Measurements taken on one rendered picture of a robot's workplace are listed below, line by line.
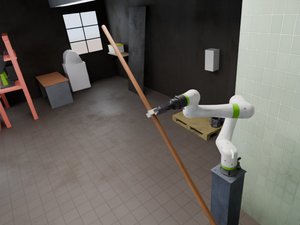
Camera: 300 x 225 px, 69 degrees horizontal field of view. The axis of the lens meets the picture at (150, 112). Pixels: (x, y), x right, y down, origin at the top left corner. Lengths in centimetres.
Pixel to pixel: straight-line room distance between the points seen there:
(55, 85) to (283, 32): 615
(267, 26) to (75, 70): 668
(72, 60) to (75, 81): 70
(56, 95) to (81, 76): 135
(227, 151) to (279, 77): 81
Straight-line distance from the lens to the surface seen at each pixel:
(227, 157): 193
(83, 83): 818
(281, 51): 219
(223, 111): 169
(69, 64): 798
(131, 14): 713
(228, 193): 211
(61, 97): 726
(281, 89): 226
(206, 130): 462
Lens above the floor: 259
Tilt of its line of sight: 27 degrees down
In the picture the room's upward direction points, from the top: 7 degrees counter-clockwise
